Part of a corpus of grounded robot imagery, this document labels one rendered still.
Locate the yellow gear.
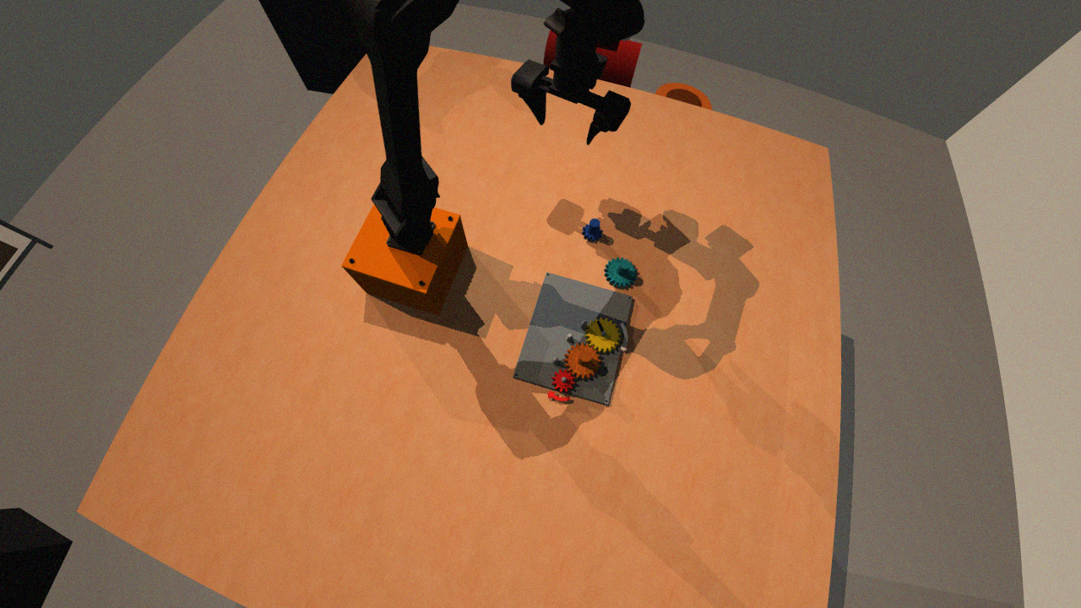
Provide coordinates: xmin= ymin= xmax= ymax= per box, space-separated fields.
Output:
xmin=585 ymin=318 xmax=620 ymax=354

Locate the teal gear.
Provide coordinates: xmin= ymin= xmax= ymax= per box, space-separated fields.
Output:
xmin=605 ymin=257 xmax=638 ymax=289

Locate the blue gear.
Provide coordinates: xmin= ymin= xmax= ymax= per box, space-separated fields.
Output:
xmin=582 ymin=219 xmax=602 ymax=242

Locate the orange gear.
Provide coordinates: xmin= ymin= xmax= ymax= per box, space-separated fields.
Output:
xmin=564 ymin=343 xmax=601 ymax=380

